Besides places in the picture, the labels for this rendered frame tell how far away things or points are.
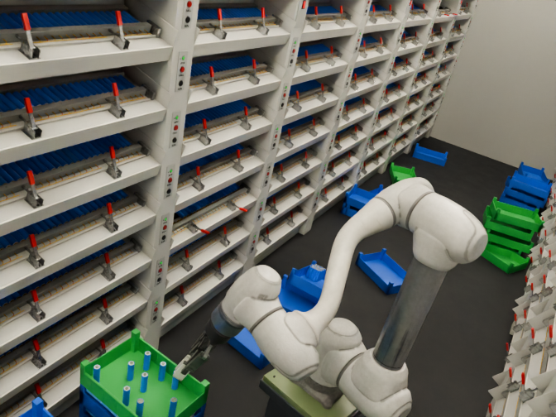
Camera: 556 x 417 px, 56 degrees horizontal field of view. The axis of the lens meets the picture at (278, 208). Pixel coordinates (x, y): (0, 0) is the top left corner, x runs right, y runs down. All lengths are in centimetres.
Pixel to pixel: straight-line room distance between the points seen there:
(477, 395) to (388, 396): 93
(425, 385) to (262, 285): 138
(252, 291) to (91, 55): 69
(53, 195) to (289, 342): 73
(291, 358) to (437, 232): 52
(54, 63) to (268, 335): 80
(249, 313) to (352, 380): 59
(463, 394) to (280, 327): 144
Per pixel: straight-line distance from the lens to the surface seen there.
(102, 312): 191
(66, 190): 151
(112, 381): 163
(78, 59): 136
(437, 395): 248
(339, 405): 195
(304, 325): 127
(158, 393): 160
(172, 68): 161
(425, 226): 147
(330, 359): 181
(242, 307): 129
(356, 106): 340
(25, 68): 128
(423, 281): 153
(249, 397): 217
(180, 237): 203
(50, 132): 139
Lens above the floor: 162
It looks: 28 degrees down
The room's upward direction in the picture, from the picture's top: 13 degrees clockwise
